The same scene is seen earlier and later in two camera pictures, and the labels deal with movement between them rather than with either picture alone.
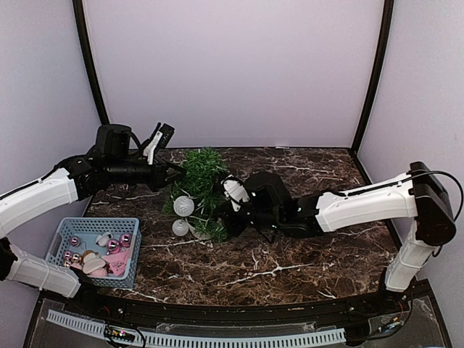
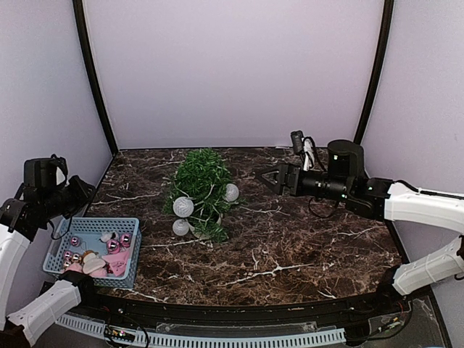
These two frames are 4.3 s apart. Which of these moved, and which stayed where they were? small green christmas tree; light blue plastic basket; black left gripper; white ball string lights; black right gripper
Moved: black left gripper; black right gripper
Stayed: light blue plastic basket; small green christmas tree; white ball string lights
